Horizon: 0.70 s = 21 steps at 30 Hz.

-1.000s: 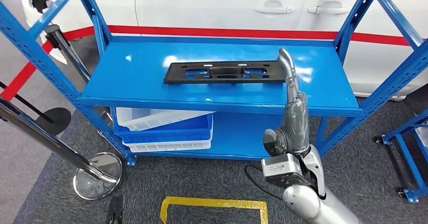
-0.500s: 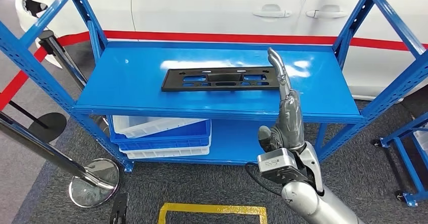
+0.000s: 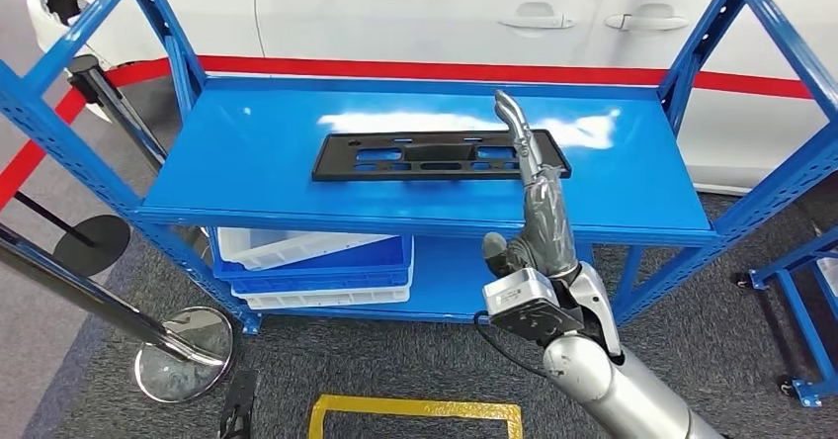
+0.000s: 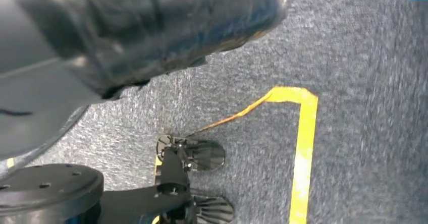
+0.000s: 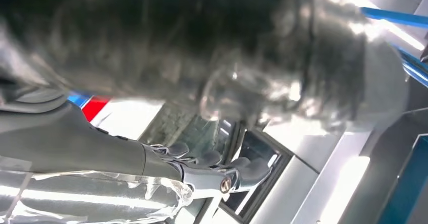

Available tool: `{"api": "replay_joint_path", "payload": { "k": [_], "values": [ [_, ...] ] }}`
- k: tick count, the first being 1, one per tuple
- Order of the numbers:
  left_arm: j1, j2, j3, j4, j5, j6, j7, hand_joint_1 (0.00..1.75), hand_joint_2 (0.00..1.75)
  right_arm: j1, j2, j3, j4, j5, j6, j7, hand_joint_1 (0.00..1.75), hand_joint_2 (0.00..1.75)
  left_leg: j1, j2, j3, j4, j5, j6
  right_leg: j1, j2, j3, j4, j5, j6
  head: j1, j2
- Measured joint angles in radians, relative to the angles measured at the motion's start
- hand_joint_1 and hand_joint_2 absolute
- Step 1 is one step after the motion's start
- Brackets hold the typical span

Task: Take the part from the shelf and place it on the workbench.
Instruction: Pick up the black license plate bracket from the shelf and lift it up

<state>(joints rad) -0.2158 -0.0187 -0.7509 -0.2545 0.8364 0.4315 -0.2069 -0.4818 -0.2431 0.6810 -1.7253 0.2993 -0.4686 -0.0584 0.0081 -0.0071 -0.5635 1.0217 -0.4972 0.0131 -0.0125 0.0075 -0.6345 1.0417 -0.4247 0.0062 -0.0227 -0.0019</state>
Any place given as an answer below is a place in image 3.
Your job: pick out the black plastic plate frame part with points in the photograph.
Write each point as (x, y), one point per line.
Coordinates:
(340, 161)

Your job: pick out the yellow floor tape square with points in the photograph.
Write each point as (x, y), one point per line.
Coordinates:
(419, 406)

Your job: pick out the red barrier belt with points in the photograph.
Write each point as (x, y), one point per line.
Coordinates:
(393, 69)

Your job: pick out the clear plastic bin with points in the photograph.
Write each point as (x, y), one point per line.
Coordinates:
(828, 271)

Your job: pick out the white car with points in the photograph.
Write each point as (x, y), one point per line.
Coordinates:
(393, 10)

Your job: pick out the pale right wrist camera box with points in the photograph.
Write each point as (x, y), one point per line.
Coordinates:
(524, 298)

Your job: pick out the blue plastic bin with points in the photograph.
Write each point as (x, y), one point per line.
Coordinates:
(366, 262)

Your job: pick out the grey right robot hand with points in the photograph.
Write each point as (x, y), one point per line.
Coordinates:
(546, 226)

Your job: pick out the blue wheeled cart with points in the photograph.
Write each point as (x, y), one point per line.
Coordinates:
(802, 331)

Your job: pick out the blue metal shelf rack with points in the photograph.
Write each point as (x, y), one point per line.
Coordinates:
(249, 161)

